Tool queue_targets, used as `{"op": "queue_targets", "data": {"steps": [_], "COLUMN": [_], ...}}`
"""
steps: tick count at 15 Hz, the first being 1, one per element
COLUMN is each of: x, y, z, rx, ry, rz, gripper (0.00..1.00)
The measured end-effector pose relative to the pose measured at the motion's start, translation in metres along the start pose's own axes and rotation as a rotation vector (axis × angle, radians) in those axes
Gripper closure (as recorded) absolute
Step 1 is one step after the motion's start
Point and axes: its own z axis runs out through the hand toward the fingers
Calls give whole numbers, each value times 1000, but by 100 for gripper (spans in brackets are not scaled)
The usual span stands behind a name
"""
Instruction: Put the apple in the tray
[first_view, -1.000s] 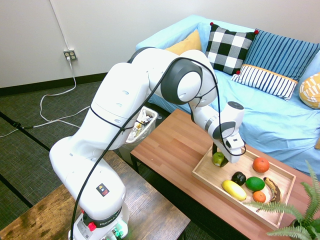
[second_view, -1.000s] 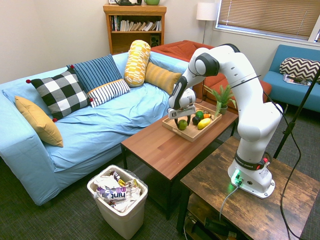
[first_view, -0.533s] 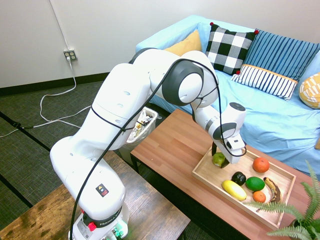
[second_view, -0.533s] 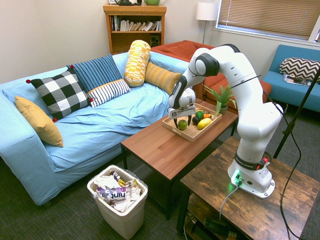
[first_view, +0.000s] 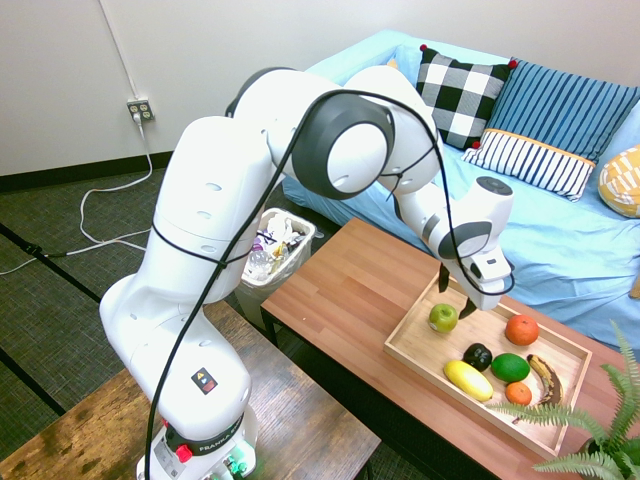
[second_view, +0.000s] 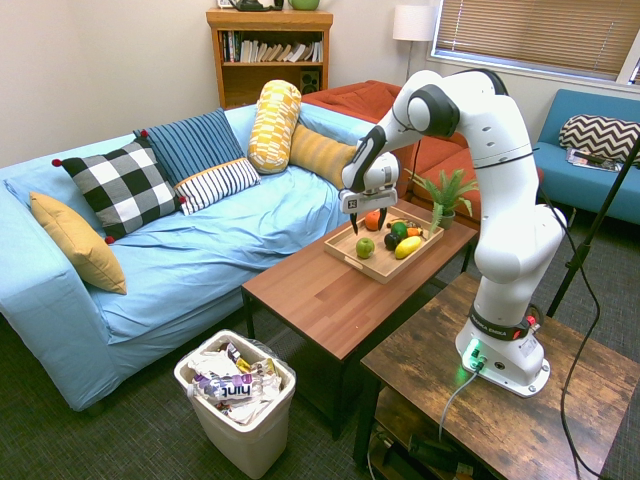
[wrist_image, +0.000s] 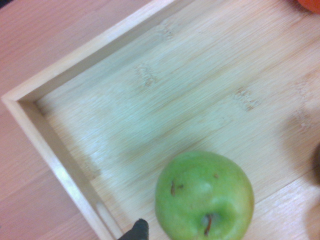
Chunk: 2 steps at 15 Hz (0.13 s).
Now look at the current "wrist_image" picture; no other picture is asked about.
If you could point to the orange fruit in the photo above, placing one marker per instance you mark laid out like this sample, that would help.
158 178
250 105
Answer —
311 5

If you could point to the green apple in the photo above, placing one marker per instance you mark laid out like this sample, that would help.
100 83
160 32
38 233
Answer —
205 197

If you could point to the light wooden tray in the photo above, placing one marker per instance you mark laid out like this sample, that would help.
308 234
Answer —
175 87

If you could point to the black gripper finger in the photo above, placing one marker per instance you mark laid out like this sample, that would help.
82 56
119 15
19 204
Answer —
138 231

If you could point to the black toy fruit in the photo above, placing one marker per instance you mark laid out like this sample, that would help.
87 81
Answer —
317 165

